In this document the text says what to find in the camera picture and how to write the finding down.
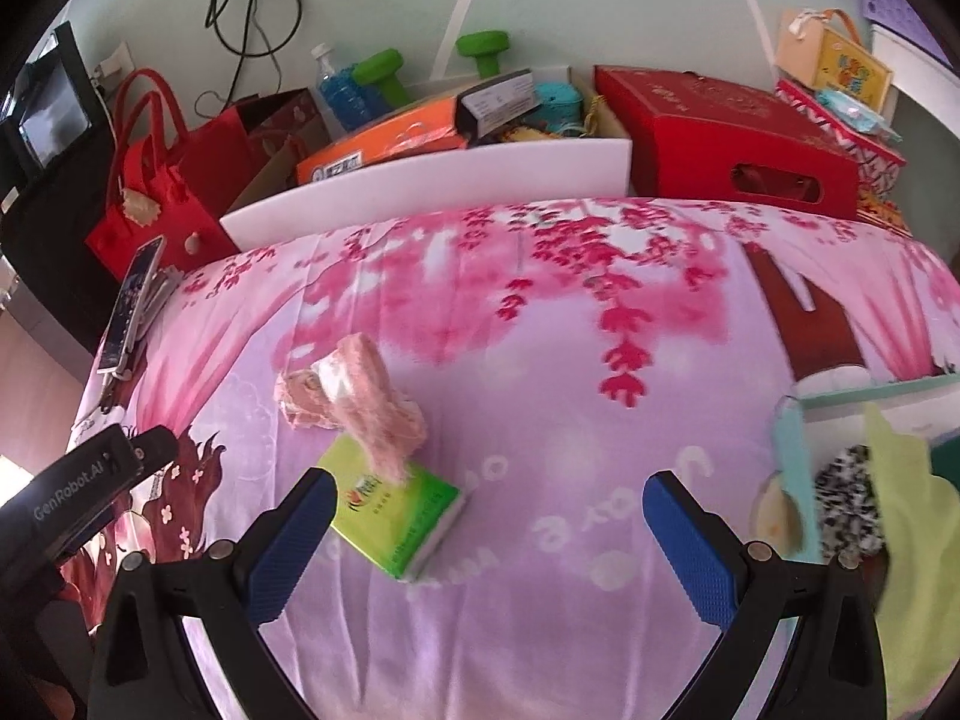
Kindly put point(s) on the white furniture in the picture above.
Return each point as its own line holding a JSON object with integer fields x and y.
{"x": 922, "y": 82}

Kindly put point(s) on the yellow gift box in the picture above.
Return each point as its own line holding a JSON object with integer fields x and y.
{"x": 847, "y": 67}

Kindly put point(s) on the green cloth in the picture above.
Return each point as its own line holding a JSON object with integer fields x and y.
{"x": 915, "y": 577}

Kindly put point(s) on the large red box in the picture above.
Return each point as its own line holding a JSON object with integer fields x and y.
{"x": 712, "y": 120}

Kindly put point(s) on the blue water bottle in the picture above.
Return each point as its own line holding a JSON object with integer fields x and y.
{"x": 341, "y": 94}

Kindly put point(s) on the green dumbbell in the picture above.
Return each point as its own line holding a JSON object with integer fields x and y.
{"x": 484, "y": 52}
{"x": 382, "y": 75}

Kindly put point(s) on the teal knitted item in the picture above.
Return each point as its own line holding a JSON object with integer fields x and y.
{"x": 559, "y": 101}

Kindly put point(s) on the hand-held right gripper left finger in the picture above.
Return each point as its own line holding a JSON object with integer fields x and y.
{"x": 289, "y": 540}

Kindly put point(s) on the leopard print scrunchie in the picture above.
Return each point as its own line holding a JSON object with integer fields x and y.
{"x": 847, "y": 502}

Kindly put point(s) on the green tissue pack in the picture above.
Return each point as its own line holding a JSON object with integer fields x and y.
{"x": 390, "y": 502}

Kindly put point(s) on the orange box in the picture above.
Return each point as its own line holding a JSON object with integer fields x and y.
{"x": 390, "y": 135}

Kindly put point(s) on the blue face mask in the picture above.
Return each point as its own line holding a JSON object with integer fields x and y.
{"x": 855, "y": 112}

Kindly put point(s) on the red paper bag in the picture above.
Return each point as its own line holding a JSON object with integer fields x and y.
{"x": 217, "y": 142}

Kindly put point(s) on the purple mat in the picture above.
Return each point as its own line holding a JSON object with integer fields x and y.
{"x": 892, "y": 0}

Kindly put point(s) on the wall socket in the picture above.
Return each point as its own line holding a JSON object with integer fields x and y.
{"x": 112, "y": 64}

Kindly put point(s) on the smartphone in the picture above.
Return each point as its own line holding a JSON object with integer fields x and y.
{"x": 131, "y": 300}

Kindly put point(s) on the black monitor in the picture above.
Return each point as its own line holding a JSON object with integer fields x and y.
{"x": 49, "y": 120}

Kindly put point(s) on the cartoon printed bed sheet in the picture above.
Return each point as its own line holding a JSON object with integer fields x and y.
{"x": 525, "y": 390}

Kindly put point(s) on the white storage box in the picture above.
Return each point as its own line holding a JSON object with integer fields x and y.
{"x": 450, "y": 180}

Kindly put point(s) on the red felt bag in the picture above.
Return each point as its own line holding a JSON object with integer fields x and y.
{"x": 150, "y": 195}

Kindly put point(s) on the red patterned box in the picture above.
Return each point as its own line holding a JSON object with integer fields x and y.
{"x": 862, "y": 154}

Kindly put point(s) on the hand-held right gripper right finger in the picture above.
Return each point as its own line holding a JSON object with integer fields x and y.
{"x": 690, "y": 540}

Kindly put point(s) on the black box with label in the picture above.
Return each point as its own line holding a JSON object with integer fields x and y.
{"x": 495, "y": 101}

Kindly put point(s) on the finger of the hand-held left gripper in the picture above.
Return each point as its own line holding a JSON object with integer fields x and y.
{"x": 157, "y": 446}

